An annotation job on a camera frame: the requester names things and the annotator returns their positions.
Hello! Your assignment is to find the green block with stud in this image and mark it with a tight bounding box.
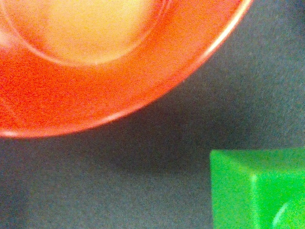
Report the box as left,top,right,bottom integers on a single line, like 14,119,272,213
210,147,305,229

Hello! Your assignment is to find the red plastic bowl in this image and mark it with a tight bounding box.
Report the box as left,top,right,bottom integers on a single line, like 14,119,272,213
0,0,251,138

